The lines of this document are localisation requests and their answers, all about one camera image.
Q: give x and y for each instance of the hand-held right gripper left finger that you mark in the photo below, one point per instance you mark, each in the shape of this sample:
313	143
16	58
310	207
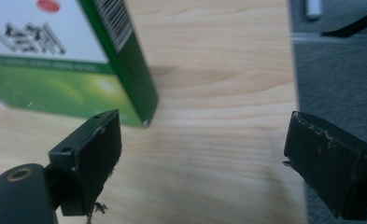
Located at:
91	161

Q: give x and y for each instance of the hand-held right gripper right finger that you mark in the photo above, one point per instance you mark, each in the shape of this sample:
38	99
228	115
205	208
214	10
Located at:
327	168

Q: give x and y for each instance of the green and white box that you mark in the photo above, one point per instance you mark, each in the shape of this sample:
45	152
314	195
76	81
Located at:
63	71

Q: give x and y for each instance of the white cylindrical object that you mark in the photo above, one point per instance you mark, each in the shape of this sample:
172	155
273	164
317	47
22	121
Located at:
313	7

